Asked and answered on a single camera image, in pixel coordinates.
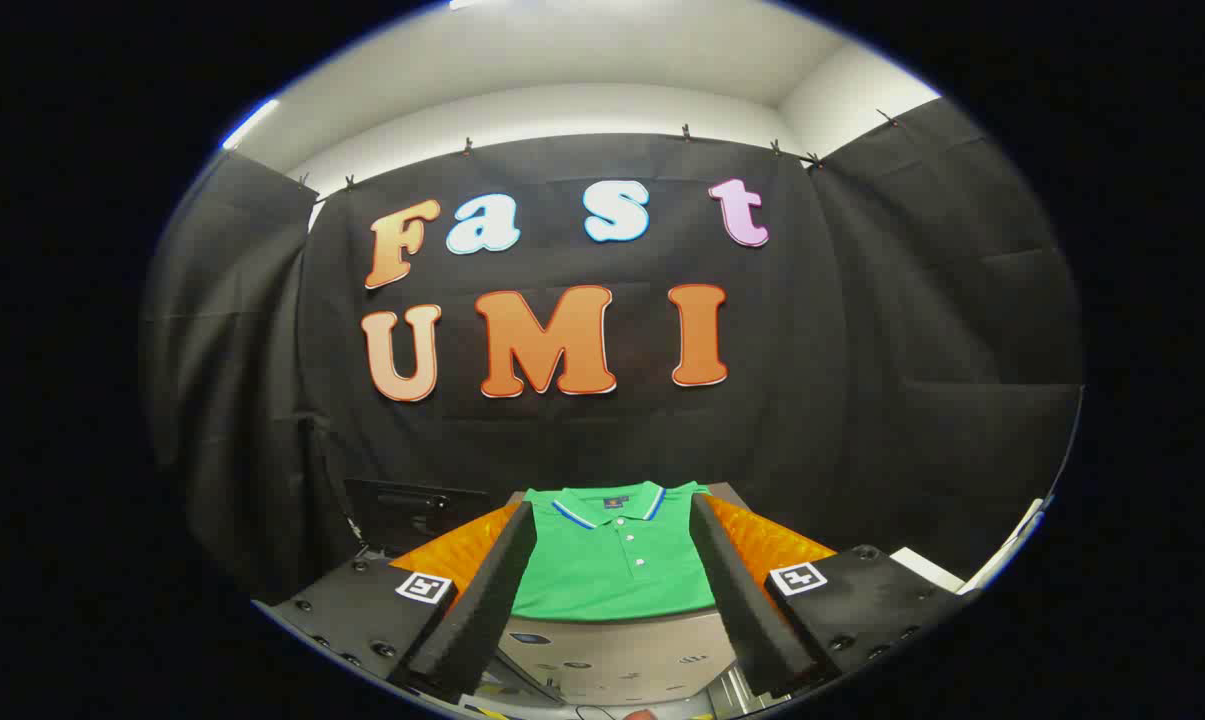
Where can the black backdrop cloth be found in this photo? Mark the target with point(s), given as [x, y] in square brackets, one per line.
[562, 440]

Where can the row of black clips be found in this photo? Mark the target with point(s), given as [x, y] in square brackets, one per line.
[469, 147]

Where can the green polo shirt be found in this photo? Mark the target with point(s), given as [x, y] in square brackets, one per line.
[612, 570]

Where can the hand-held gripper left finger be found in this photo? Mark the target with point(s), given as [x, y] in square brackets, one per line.
[497, 590]

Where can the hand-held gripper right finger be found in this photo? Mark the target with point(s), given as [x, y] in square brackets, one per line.
[737, 590]

